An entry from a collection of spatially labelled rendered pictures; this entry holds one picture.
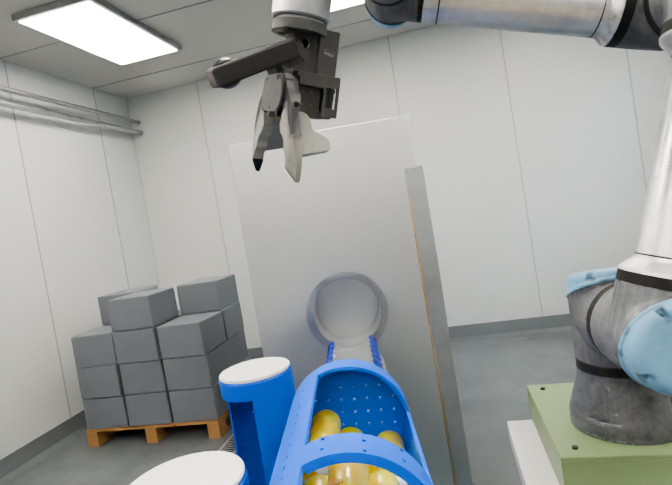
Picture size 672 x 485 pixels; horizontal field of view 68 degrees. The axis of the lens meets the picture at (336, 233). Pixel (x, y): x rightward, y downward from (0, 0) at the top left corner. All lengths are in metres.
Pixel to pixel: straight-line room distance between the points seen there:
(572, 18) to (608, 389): 0.51
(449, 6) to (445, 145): 4.80
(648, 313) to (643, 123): 5.32
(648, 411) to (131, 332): 3.93
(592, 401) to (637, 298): 0.22
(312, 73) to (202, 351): 3.56
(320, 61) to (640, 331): 0.49
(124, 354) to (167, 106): 3.21
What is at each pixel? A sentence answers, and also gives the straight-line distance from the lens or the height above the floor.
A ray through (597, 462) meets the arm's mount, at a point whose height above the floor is 1.20.
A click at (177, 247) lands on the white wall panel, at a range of 6.39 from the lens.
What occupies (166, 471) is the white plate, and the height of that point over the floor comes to 1.04.
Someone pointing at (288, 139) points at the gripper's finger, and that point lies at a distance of 0.61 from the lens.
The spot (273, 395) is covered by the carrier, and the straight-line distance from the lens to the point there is 1.94.
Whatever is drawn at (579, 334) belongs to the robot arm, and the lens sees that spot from 0.81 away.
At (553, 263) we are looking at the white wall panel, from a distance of 5.70.
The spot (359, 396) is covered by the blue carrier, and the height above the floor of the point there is 1.14.
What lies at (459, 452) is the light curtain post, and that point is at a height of 0.68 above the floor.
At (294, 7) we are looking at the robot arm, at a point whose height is 1.84.
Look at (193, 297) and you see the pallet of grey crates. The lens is 4.50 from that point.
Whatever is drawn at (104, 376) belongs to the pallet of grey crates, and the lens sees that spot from 4.62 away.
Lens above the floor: 1.58
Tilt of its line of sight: 2 degrees down
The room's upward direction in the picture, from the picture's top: 9 degrees counter-clockwise
